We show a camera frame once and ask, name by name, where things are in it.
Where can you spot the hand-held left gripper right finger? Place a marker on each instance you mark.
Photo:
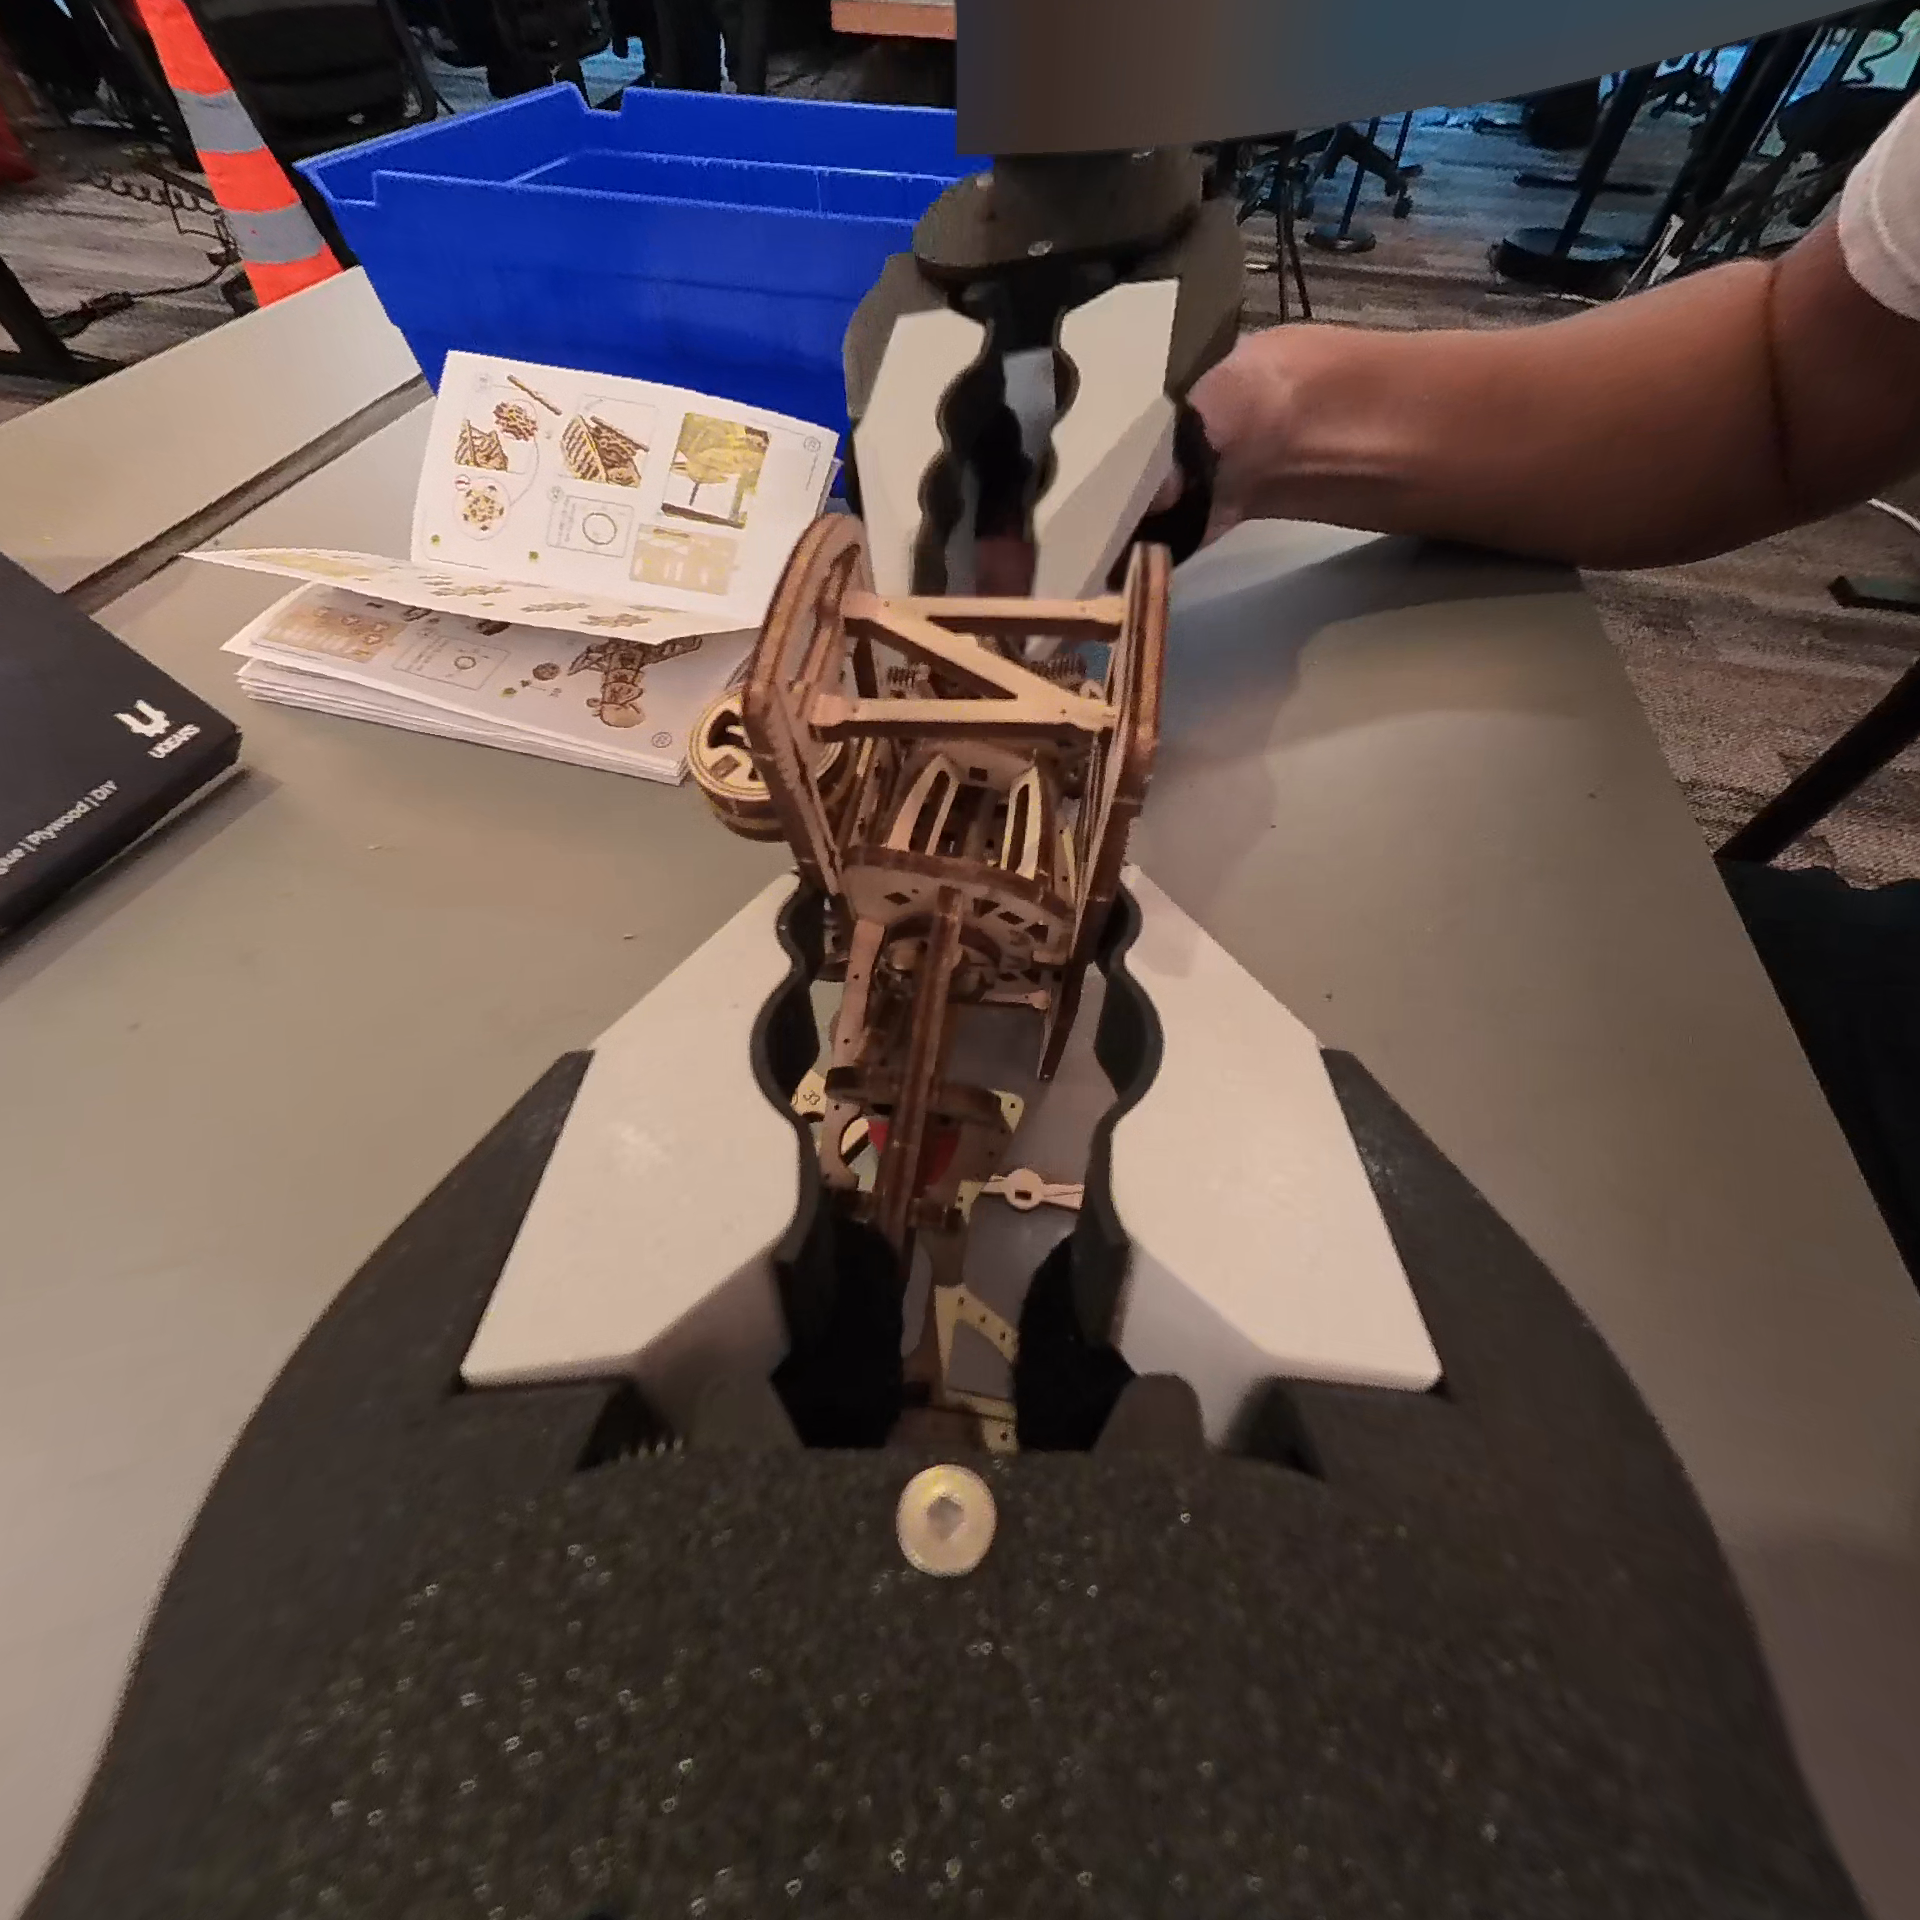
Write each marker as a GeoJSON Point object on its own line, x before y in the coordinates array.
{"type": "Point", "coordinates": [1261, 1200]}

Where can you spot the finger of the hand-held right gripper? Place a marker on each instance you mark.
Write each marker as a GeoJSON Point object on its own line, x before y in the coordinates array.
{"type": "Point", "coordinates": [917, 436]}
{"type": "Point", "coordinates": [1125, 422]}

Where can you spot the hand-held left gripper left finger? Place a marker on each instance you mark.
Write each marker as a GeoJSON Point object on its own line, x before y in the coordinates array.
{"type": "Point", "coordinates": [630, 1200]}

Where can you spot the wooden model airplane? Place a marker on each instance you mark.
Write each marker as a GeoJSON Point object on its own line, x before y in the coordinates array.
{"type": "Point", "coordinates": [930, 840]}

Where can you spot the person's right forearm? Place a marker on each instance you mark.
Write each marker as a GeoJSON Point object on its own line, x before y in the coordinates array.
{"type": "Point", "coordinates": [1575, 436]}

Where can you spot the grey desk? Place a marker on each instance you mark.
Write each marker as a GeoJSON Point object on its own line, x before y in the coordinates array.
{"type": "Point", "coordinates": [181, 422]}
{"type": "Point", "coordinates": [299, 1126]}

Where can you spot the person's right hand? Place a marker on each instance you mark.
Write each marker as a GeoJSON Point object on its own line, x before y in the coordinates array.
{"type": "Point", "coordinates": [1275, 422]}

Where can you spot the black office chair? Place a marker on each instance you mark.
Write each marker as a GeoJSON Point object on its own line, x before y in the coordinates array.
{"type": "Point", "coordinates": [1366, 181]}

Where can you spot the open instruction booklet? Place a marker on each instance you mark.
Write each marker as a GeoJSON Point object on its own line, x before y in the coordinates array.
{"type": "Point", "coordinates": [599, 495]}

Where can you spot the blue plastic bin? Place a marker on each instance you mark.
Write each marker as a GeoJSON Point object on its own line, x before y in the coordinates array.
{"type": "Point", "coordinates": [630, 255]}

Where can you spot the black product box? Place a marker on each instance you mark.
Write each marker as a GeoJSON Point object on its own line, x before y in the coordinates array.
{"type": "Point", "coordinates": [89, 751]}

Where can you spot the orange traffic cone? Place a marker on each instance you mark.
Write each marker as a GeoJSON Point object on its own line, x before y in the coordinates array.
{"type": "Point", "coordinates": [241, 149]}

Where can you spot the black chair leg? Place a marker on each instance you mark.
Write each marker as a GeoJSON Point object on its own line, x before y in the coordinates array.
{"type": "Point", "coordinates": [1845, 744]}

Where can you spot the person's white t-shirt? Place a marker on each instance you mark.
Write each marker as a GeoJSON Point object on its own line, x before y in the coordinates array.
{"type": "Point", "coordinates": [1890, 196]}

